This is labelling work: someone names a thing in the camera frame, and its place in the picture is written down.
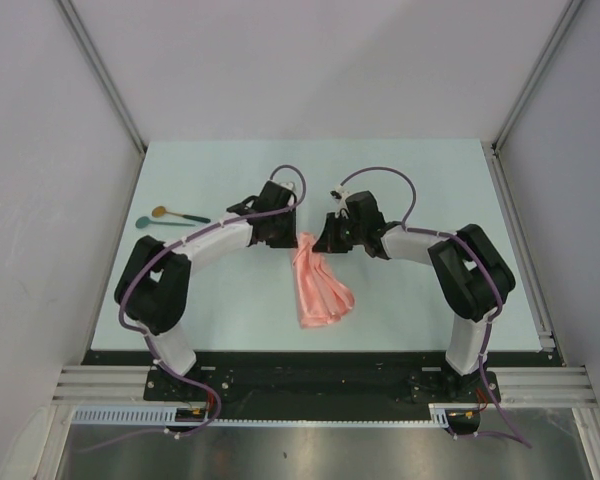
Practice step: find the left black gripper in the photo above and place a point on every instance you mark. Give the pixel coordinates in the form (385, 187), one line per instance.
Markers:
(289, 239)

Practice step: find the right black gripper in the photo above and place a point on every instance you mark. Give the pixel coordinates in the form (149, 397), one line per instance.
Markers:
(329, 243)

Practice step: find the pink satin napkin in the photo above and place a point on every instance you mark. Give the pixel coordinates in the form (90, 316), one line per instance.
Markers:
(321, 298)

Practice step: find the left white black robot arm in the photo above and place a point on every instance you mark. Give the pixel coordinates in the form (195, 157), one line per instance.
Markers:
(152, 291)

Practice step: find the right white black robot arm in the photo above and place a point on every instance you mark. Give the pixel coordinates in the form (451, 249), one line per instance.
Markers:
(474, 278)

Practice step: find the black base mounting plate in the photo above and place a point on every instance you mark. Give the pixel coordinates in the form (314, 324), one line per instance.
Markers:
(324, 386)

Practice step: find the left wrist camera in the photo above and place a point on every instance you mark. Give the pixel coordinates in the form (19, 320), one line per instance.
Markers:
(288, 186)

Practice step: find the gold spoon teal handle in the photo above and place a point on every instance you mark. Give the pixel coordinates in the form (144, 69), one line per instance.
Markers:
(161, 211)

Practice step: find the right aluminium table rail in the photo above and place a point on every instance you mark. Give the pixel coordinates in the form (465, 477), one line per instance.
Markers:
(527, 270)

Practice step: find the front aluminium cross rail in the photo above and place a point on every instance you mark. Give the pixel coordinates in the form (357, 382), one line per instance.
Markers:
(532, 387)

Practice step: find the left aluminium frame post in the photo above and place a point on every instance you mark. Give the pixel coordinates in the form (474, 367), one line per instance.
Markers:
(93, 59)

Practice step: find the aluminium frame post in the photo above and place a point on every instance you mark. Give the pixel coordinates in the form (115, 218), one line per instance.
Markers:
(540, 68)
(93, 59)

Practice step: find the right aluminium frame post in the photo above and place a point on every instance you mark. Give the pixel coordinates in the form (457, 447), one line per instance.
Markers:
(540, 68)

